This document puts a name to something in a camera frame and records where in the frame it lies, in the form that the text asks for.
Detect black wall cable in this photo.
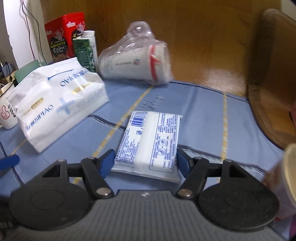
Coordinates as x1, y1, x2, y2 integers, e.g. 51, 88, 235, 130
19, 0, 46, 64

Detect small white tissue pack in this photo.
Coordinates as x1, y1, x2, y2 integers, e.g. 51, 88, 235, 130
112, 111, 182, 183

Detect red snack tin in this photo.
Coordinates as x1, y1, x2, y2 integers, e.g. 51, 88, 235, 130
45, 12, 85, 63

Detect bagged paper cups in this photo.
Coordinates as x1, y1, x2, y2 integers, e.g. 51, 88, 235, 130
98, 21, 174, 85

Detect white enamel mug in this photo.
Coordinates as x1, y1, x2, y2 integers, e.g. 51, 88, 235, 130
0, 82, 18, 130

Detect large white tissue pack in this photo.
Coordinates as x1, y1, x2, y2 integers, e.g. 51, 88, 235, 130
7, 57, 109, 153

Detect green drink carton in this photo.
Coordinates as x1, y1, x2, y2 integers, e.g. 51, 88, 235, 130
73, 30, 98, 72

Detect round red-label tub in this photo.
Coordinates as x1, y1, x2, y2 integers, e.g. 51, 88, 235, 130
262, 144, 295, 219

